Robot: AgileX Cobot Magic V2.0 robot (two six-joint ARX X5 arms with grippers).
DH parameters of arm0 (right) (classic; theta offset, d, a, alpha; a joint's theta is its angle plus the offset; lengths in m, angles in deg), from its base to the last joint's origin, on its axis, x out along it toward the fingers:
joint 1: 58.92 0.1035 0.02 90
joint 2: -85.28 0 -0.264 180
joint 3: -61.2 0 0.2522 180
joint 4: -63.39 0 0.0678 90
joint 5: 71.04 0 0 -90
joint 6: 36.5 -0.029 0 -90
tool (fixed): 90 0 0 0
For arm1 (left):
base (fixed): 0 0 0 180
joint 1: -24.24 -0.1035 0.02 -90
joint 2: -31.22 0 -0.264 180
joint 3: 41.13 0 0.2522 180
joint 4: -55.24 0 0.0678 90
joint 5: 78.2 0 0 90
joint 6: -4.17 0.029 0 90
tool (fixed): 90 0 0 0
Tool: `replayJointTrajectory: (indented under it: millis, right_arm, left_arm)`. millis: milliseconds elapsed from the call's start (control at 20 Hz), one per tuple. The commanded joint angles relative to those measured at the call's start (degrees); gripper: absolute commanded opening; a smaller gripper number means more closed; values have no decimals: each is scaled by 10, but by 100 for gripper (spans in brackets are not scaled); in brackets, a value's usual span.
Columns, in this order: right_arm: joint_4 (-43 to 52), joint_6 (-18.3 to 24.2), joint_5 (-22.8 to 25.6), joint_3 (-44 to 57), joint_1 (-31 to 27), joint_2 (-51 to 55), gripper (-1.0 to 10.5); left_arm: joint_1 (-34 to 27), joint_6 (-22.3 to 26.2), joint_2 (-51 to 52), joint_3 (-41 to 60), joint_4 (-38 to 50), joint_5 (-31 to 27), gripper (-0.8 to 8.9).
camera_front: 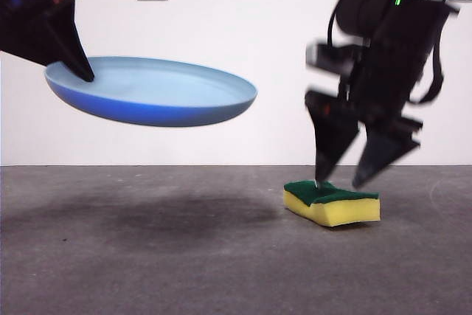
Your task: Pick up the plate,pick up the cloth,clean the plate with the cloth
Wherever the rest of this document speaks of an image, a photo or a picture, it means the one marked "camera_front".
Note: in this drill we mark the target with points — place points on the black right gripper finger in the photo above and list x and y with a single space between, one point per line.
383 152
330 130

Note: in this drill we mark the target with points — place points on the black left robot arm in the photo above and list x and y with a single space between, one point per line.
22 16

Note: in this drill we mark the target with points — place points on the light blue round plate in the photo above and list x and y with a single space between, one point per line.
155 93

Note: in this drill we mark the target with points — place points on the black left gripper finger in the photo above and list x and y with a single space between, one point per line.
70 42

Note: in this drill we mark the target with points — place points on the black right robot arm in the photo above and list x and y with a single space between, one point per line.
363 5

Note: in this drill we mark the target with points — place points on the pale grey camera box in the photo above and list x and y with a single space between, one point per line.
332 57

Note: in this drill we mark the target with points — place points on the yellow sponge with green pad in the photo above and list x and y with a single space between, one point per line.
343 211

